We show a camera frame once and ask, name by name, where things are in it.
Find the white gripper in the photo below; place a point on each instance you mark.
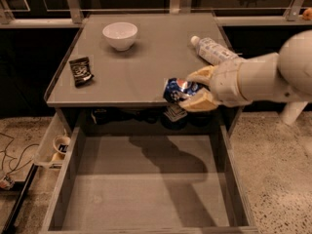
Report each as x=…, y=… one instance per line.
x=225, y=80

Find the blue pepsi can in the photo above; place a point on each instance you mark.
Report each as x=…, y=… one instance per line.
x=177, y=90

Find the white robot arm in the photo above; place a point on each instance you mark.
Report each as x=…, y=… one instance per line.
x=285, y=76

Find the grey cabinet with counter top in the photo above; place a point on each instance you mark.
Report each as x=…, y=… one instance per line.
x=134, y=78

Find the open grey top drawer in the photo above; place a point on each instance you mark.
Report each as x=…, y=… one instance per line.
x=149, y=185

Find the patterned packet on shelf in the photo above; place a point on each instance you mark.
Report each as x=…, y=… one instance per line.
x=175, y=112

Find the clear plastic water bottle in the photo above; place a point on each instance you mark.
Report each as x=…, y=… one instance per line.
x=212, y=52

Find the white ceramic bowl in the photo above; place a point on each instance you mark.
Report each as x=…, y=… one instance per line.
x=120, y=35

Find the black item on shelf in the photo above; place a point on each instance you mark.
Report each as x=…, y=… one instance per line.
x=101, y=116

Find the black snack packet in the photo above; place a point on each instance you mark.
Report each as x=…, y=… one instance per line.
x=81, y=71

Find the orange fruit on ledge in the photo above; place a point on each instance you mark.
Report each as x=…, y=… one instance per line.
x=307, y=14

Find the white mug in bin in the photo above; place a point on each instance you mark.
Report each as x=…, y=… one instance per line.
x=61, y=143

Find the clear plastic bin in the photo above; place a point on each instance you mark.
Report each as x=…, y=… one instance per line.
x=45, y=155

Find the black floor rail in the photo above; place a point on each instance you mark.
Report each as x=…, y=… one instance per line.
x=20, y=189

